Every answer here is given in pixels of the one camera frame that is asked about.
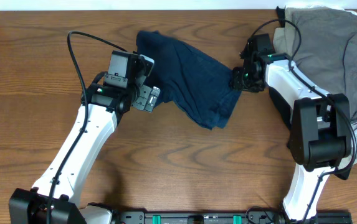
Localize grey garment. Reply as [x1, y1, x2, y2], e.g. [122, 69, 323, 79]
[285, 7, 357, 122]

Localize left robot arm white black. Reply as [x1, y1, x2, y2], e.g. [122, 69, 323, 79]
[9, 72, 160, 223]

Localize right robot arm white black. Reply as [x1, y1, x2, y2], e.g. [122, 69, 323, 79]
[232, 49, 356, 223]

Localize black mounting rail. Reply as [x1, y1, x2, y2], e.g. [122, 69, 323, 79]
[115, 210, 353, 224]

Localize navy blue shorts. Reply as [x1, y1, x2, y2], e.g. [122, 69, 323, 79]
[136, 30, 241, 129]

